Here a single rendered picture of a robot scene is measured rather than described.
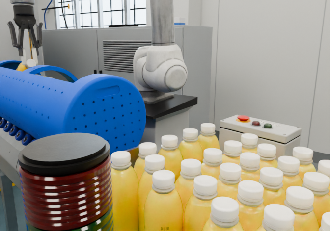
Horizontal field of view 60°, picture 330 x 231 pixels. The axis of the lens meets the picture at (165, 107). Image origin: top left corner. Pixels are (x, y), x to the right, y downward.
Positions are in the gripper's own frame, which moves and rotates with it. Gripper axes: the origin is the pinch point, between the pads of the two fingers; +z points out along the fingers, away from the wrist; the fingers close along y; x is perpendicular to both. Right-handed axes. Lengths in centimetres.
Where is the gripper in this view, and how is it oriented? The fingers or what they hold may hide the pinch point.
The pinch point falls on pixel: (29, 56)
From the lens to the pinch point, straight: 133.1
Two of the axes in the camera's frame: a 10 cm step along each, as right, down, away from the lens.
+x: 7.0, 1.5, -7.0
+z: 0.1, 9.7, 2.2
